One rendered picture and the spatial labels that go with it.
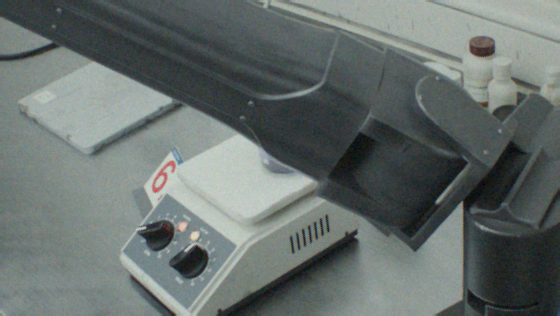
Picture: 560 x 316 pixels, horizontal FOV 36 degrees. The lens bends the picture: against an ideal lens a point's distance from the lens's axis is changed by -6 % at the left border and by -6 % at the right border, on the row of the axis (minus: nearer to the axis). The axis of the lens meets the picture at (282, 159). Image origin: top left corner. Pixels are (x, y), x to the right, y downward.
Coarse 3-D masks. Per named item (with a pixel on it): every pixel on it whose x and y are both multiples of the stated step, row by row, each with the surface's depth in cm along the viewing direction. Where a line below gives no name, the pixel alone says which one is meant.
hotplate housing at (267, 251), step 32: (192, 192) 86; (224, 224) 82; (256, 224) 81; (288, 224) 81; (320, 224) 84; (352, 224) 87; (256, 256) 80; (288, 256) 83; (320, 256) 86; (160, 288) 82; (224, 288) 79; (256, 288) 82
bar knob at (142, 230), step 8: (152, 224) 83; (160, 224) 83; (168, 224) 84; (144, 232) 84; (152, 232) 83; (160, 232) 83; (168, 232) 83; (152, 240) 84; (160, 240) 84; (168, 240) 84; (152, 248) 84; (160, 248) 84
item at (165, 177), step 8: (168, 160) 99; (160, 168) 99; (168, 168) 98; (176, 168) 97; (160, 176) 98; (168, 176) 97; (176, 176) 96; (152, 184) 99; (160, 184) 98; (168, 184) 96; (152, 192) 98; (160, 192) 97
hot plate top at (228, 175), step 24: (240, 144) 89; (192, 168) 86; (216, 168) 86; (240, 168) 85; (216, 192) 83; (240, 192) 82; (264, 192) 82; (288, 192) 81; (240, 216) 79; (264, 216) 80
